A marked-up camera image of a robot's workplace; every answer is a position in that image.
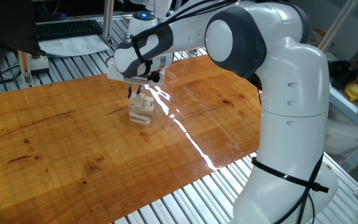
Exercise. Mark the upright aluminium post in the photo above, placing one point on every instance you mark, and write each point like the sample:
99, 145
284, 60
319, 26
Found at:
108, 18

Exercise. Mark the black object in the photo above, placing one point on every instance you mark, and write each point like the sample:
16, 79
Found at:
340, 73

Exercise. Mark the white plastic bag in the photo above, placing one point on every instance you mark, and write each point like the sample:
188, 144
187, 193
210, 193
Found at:
340, 137

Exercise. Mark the grey metal shelf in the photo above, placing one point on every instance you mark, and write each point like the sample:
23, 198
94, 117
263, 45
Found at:
350, 107

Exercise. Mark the horizontal aluminium rail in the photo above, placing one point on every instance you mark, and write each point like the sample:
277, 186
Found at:
89, 17

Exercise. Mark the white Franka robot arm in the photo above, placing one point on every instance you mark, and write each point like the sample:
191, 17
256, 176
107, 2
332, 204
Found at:
291, 93

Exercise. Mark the glossy wood pattern mat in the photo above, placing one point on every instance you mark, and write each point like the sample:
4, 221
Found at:
73, 140

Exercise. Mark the slanted silver frame post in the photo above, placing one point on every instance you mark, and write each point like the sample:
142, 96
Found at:
337, 25

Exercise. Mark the white paper stack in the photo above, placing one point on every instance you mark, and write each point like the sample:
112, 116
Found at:
73, 46

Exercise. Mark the yellow toy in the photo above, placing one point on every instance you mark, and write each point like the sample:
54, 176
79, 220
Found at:
354, 90

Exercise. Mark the white button box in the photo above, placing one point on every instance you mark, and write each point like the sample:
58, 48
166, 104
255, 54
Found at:
40, 65

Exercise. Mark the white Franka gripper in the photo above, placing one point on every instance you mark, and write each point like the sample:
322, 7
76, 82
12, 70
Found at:
113, 73

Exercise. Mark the wooden post with bracket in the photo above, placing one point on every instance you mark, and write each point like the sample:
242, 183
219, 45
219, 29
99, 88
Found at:
24, 63

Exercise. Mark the black keyboard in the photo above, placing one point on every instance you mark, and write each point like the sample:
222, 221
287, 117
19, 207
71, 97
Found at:
70, 29

